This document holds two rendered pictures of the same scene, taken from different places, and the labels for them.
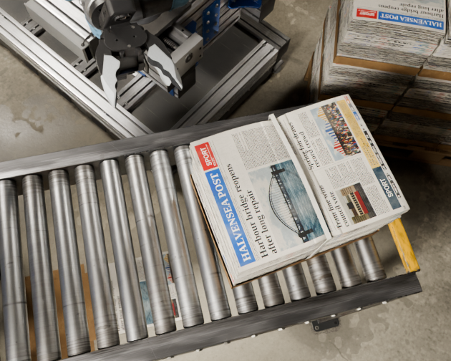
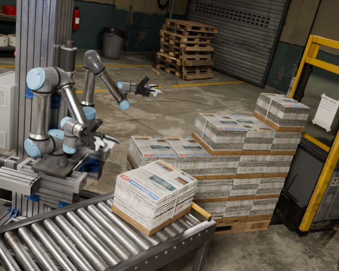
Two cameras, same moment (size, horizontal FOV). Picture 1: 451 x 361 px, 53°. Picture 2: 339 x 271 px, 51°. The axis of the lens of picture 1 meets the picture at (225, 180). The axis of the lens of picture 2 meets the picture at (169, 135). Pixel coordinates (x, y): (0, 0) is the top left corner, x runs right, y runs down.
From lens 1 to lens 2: 1.32 m
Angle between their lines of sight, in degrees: 49
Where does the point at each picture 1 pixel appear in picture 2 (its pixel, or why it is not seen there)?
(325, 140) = (161, 169)
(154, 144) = (87, 202)
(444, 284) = not seen: outside the picture
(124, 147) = (75, 206)
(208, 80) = not seen: hidden behind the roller
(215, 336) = (151, 252)
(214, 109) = not seen: hidden behind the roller
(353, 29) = (145, 162)
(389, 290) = (205, 225)
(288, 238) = (166, 191)
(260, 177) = (147, 179)
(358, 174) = (177, 175)
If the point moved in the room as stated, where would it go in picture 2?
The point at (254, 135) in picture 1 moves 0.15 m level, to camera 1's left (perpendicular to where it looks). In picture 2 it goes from (138, 171) to (111, 172)
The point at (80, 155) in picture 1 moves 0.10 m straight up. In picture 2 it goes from (56, 212) to (57, 196)
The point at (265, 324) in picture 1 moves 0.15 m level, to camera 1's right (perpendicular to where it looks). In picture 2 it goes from (168, 244) to (194, 241)
